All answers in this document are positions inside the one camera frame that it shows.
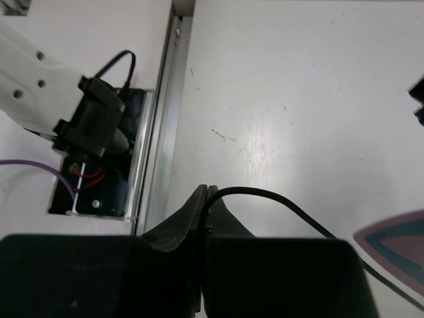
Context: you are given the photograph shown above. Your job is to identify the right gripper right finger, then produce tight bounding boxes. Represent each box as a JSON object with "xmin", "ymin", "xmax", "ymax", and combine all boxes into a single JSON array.
[{"xmin": 205, "ymin": 198, "xmax": 254, "ymax": 240}]

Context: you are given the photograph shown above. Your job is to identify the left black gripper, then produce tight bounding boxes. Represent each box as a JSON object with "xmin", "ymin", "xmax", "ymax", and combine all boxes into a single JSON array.
[{"xmin": 408, "ymin": 77, "xmax": 424, "ymax": 126}]

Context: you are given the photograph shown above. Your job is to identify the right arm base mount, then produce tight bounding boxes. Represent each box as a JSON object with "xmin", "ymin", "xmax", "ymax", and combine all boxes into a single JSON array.
[{"xmin": 48, "ymin": 50, "xmax": 146, "ymax": 218}]

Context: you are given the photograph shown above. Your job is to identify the blue pink cat-ear headphones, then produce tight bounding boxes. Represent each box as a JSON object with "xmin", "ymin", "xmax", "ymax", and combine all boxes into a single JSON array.
[{"xmin": 354, "ymin": 210, "xmax": 423, "ymax": 295}]

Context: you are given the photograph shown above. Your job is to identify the thin black headphone cable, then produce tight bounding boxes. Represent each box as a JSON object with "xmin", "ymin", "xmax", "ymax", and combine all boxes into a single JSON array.
[{"xmin": 200, "ymin": 186, "xmax": 424, "ymax": 307}]

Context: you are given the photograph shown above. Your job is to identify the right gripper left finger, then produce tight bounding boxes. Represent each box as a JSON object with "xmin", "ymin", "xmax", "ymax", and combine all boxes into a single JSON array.
[{"xmin": 139, "ymin": 184, "xmax": 207, "ymax": 253}]

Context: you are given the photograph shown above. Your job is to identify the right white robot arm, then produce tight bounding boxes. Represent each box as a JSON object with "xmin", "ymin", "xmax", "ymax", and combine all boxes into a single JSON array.
[{"xmin": 1, "ymin": 17, "xmax": 156, "ymax": 237}]

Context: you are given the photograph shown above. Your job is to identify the horizontal aluminium rail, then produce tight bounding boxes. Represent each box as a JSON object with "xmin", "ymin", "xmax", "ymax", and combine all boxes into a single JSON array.
[{"xmin": 125, "ymin": 16, "xmax": 193, "ymax": 235}]

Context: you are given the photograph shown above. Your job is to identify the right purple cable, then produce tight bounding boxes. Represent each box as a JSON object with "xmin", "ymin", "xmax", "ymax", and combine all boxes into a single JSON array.
[{"xmin": 0, "ymin": 159, "xmax": 78, "ymax": 201}]

